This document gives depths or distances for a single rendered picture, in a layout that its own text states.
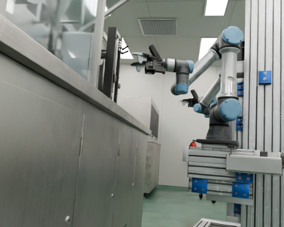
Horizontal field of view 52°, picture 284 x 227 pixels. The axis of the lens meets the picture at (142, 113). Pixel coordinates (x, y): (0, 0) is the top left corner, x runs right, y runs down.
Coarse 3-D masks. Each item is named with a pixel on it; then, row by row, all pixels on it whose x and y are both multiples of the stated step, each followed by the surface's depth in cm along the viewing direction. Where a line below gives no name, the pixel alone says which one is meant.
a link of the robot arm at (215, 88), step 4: (220, 72) 228; (220, 76) 226; (216, 80) 230; (220, 80) 227; (216, 84) 229; (212, 88) 232; (216, 88) 230; (208, 92) 234; (212, 92) 232; (216, 92) 232; (204, 96) 237; (208, 96) 234; (212, 96) 233; (204, 100) 236; (208, 100) 235; (196, 104) 239; (200, 104) 238; (204, 104) 236; (208, 104) 237; (196, 108) 238; (200, 108) 236; (204, 108) 238; (196, 112) 239; (200, 112) 239; (204, 112) 242
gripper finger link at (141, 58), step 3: (135, 54) 156; (138, 54) 155; (141, 54) 156; (138, 57) 155; (141, 57) 156; (144, 57) 158; (138, 60) 155; (141, 60) 156; (144, 60) 157; (141, 63) 156
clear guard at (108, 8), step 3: (108, 0) 226; (111, 0) 229; (114, 0) 231; (117, 0) 233; (120, 0) 236; (123, 0) 238; (108, 3) 229; (111, 3) 232; (114, 3) 234; (117, 3) 236; (105, 6) 231; (108, 6) 233; (111, 6) 235; (114, 6) 237; (105, 9) 234; (108, 9) 237; (105, 12) 238
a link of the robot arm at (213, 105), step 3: (213, 102) 173; (216, 102) 171; (210, 105) 176; (213, 105) 172; (210, 108) 175; (213, 108) 171; (210, 111) 174; (213, 111) 168; (210, 114) 174; (213, 114) 168; (210, 117) 174; (213, 117) 170; (210, 120) 173; (213, 120) 171; (216, 120) 169; (210, 123) 173; (222, 123) 168; (225, 123) 169; (228, 123) 171
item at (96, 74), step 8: (0, 0) 52; (104, 0) 113; (0, 8) 52; (104, 8) 113; (104, 16) 114; (96, 48) 109; (96, 56) 109; (96, 64) 108; (96, 72) 108; (96, 80) 108
